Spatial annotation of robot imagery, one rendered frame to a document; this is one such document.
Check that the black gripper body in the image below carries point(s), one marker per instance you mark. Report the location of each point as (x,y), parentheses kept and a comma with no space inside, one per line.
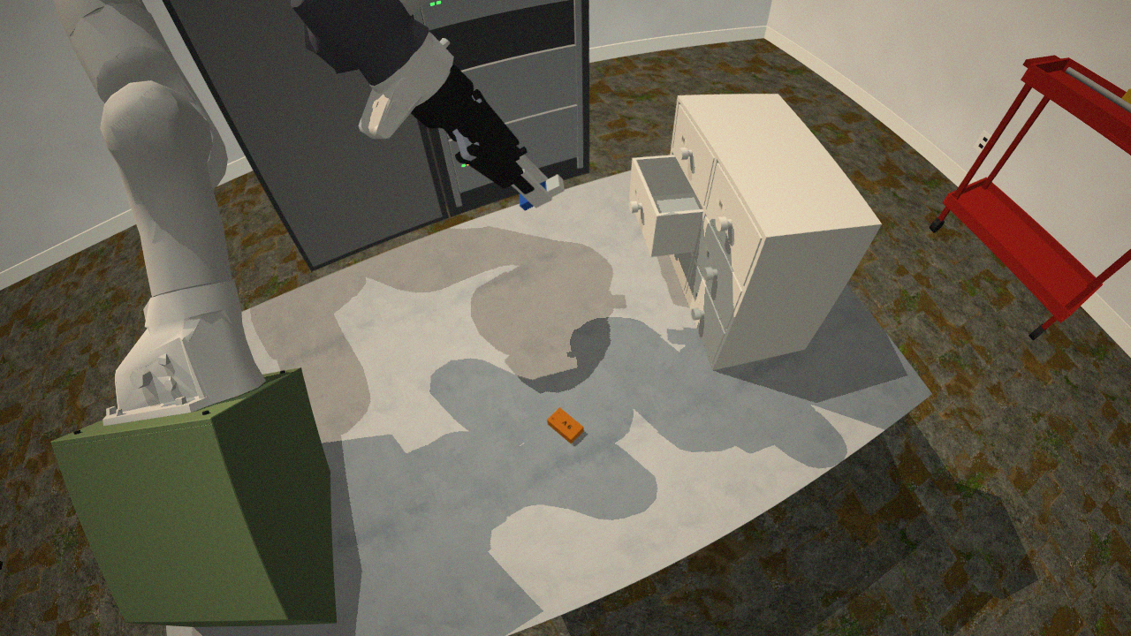
(449,107)

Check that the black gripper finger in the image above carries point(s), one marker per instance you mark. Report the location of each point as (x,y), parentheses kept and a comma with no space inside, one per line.
(492,165)
(500,131)

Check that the orange rectangular block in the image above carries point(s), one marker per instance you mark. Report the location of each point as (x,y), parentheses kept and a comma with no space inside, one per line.
(565,425)

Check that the blue and white eraser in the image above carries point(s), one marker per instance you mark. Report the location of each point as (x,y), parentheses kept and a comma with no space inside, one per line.
(553,186)

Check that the cream small chest of drawers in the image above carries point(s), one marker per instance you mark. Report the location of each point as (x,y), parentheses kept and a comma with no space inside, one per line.
(816,226)

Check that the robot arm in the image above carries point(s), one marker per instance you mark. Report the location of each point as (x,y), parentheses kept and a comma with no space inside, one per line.
(194,352)

